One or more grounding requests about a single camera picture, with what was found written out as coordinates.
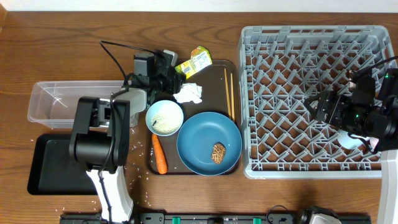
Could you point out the light blue rice bowl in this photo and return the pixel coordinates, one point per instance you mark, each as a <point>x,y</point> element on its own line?
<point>164,118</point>

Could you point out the yellow green snack wrapper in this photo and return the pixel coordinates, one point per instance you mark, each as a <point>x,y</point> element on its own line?
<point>200,59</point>

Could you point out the grey dishwasher rack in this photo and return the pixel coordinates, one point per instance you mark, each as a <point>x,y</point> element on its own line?
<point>281,66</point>

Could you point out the blue plate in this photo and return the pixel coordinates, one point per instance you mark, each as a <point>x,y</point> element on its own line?
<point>197,137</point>

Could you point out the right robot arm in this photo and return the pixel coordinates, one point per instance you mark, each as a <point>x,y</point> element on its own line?
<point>367,114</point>

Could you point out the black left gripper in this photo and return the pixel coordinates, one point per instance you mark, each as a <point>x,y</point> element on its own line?
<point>176,83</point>

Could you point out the white paper cup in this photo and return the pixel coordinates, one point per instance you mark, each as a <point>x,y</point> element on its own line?
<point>350,143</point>

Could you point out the brown serving tray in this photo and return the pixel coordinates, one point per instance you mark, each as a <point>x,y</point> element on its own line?
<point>211,79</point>

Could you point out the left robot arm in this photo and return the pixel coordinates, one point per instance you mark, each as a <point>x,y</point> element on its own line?
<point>100,133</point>

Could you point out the orange carrot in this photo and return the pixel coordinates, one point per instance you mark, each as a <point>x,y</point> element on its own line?
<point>159,155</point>

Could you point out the white tissue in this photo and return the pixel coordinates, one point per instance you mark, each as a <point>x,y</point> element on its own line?
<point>189,92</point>

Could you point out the clear plastic bin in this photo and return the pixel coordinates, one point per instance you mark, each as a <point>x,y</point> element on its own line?
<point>54,104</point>

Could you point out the brown food scrap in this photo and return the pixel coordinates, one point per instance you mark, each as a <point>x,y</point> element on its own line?
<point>218,153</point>

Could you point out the black front rail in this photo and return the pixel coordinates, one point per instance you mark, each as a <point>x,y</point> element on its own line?
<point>311,214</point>

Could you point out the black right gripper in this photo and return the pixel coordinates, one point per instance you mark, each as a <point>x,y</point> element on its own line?
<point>329,98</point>

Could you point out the black bin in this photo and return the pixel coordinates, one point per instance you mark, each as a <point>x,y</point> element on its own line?
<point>53,172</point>

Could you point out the wooden chopstick left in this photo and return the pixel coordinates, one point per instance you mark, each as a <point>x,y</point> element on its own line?
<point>227,93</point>

